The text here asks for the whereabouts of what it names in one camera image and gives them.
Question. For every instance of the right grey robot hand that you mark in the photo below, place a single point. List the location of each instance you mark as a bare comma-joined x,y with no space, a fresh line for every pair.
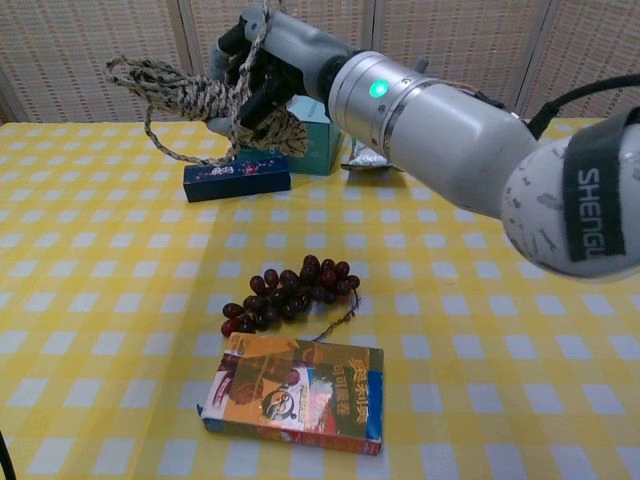
295,50

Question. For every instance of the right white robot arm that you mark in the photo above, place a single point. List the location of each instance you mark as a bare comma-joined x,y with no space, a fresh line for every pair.
450,135

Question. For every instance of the teal speaker box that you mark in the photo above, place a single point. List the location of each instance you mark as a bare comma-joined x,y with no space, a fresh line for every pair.
317,147

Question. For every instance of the green snack bag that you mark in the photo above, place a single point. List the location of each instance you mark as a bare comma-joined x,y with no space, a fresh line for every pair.
365,160

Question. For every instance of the dark blue rectangular box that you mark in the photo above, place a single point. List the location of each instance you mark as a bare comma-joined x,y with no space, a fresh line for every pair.
235,180

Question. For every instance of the bamboo folding screen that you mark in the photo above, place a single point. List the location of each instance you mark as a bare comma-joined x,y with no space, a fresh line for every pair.
100,40

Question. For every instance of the bunch of dark red grapes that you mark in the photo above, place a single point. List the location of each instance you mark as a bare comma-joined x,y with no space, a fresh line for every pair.
285,297

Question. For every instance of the yellow checked tablecloth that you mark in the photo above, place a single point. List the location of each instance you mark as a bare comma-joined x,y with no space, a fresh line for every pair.
100,280

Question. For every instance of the orange snack box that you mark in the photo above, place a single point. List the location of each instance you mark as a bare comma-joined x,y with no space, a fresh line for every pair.
295,390

